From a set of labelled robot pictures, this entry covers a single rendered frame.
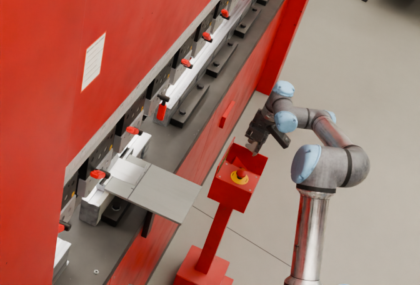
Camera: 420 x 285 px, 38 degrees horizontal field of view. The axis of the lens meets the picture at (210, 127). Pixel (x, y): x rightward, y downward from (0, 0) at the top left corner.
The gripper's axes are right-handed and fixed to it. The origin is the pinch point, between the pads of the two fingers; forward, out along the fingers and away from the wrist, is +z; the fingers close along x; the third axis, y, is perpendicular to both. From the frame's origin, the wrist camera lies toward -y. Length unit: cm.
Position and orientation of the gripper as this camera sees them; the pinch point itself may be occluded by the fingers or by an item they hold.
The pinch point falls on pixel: (255, 154)
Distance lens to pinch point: 240.0
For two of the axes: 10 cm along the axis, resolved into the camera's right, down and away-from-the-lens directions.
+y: -8.8, -4.6, 0.7
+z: -3.1, 7.0, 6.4
